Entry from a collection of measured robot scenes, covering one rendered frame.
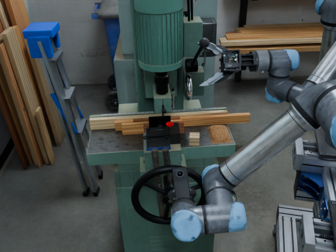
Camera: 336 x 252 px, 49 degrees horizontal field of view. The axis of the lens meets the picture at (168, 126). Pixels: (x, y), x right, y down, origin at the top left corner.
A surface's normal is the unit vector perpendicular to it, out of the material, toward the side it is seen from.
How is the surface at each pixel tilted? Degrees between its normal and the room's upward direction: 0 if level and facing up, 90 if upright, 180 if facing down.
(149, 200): 90
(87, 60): 90
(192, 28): 90
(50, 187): 1
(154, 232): 90
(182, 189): 34
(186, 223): 61
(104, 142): 0
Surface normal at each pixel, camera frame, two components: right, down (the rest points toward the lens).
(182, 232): -0.01, 0.07
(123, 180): 0.07, 0.54
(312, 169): -0.22, 0.54
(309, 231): -0.03, -0.84
